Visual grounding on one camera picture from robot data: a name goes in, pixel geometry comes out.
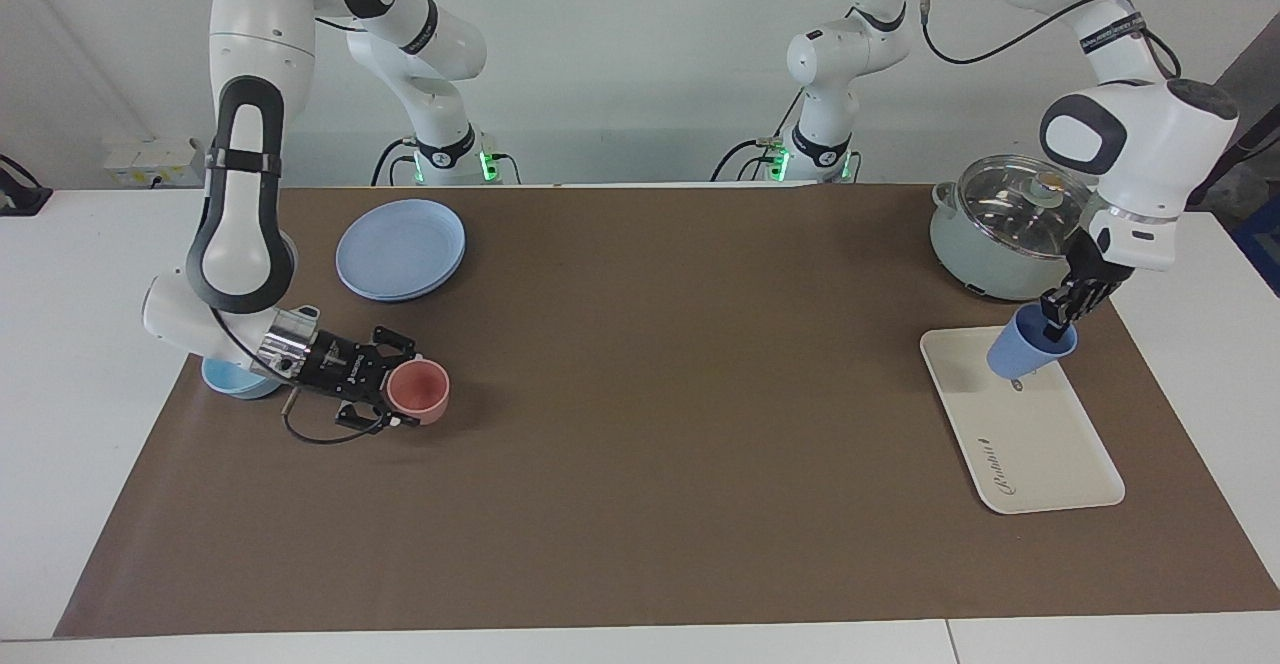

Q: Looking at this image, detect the pink plastic cup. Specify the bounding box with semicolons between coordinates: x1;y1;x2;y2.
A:
388;360;451;426

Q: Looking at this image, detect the blue plastic cup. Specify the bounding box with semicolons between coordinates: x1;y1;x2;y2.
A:
987;304;1079;379

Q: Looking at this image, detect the cream rabbit print tray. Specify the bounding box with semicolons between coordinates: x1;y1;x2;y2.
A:
919;325;1126;515

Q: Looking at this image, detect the pale blue round plate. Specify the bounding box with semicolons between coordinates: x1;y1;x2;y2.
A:
336;199;468;303

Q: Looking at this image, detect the pale green cooking pot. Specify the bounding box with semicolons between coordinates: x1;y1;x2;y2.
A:
929;154;1111;302

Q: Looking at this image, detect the glass pot lid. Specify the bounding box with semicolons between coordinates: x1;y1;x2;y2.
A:
955;154;1101;260

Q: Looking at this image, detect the light blue bowl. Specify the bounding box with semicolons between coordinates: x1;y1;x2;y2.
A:
202;354;286;401

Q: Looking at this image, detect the blue crate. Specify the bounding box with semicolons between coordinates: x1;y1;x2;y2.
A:
1232;194;1280;295

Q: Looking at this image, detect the brown table mat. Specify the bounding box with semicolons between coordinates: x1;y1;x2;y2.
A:
55;184;1280;638

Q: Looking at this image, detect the white power strip box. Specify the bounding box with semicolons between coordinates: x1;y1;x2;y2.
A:
103;137;216;188

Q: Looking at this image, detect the black desk device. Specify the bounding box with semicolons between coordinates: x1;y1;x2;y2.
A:
0;154;53;217

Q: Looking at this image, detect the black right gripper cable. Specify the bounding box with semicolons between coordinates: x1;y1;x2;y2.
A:
283;389;391;445

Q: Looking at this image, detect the black right base cable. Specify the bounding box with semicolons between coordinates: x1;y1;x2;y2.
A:
372;136;421;187

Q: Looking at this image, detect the black base cable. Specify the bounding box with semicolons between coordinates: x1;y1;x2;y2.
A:
710;139;801;183
372;136;421;187

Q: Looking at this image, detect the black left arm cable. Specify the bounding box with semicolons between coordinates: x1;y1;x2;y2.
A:
920;0;1181;80

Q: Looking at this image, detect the black left base cable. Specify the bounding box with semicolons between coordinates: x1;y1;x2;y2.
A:
710;139;801;183

